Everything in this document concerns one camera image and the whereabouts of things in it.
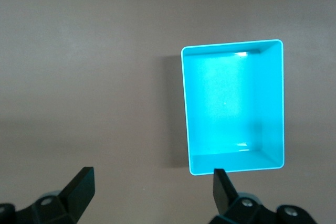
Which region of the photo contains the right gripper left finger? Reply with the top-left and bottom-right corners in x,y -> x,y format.
0,166 -> 95,224

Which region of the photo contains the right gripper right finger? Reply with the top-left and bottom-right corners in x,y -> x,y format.
209,168 -> 319,224

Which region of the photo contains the turquoise plastic bin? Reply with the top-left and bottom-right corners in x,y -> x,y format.
181,39 -> 285,177

